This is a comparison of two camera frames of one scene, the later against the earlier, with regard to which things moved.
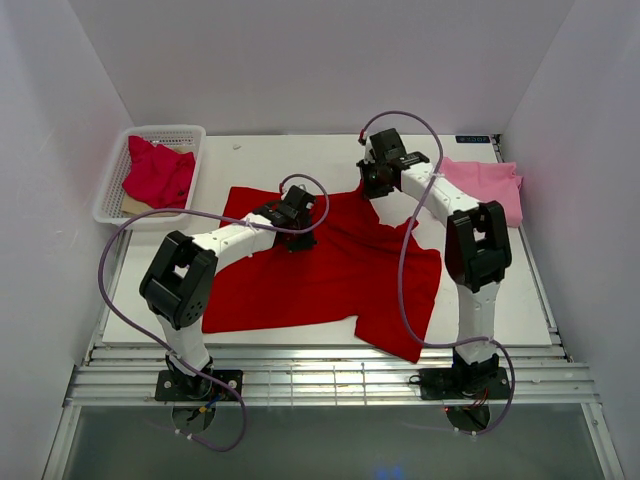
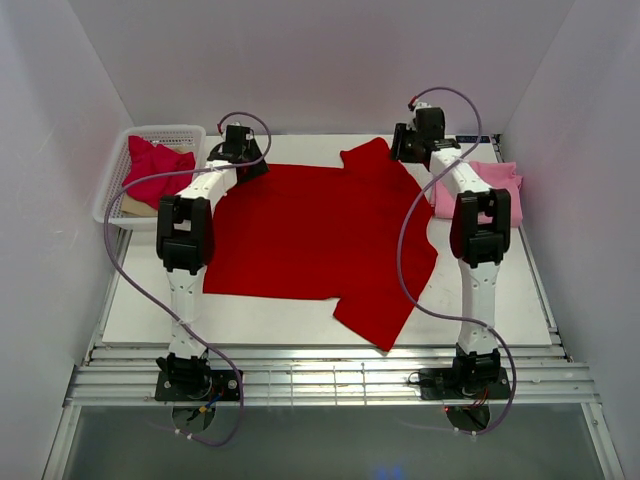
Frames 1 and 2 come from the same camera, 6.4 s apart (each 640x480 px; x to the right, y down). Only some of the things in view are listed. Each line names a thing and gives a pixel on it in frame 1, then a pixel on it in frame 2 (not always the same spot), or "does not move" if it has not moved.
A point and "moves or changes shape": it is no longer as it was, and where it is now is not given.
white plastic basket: x=109 y=199 does not move
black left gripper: x=303 y=245 to x=260 y=165
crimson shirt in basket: x=158 y=176 does not move
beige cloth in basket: x=133 y=207 does not move
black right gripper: x=370 y=193 to x=401 y=132
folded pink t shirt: x=488 y=182 does not move
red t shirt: x=355 y=267 moves or changes shape
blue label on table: x=473 y=138 does not move
